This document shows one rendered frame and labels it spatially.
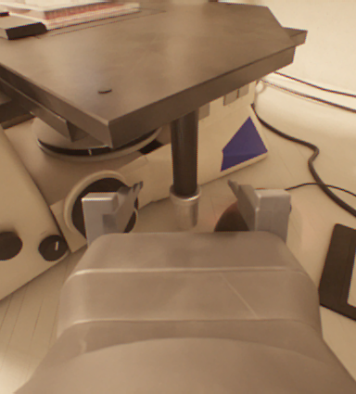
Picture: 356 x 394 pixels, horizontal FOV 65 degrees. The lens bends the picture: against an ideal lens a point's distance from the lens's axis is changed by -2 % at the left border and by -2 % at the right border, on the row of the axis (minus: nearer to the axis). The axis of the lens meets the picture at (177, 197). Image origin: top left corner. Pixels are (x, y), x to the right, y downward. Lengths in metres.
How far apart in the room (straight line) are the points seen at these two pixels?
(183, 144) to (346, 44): 0.55
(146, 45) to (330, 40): 0.61
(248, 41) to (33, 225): 0.22
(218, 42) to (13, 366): 0.28
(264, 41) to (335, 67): 0.58
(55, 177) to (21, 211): 0.06
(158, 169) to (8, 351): 0.22
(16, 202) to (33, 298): 0.10
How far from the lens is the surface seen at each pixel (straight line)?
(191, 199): 0.28
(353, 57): 0.74
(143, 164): 0.31
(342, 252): 0.34
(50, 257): 0.29
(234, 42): 0.17
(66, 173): 0.31
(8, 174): 0.24
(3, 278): 0.30
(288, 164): 0.44
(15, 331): 0.30
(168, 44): 0.17
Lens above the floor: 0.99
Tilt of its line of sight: 42 degrees down
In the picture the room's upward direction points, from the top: 3 degrees counter-clockwise
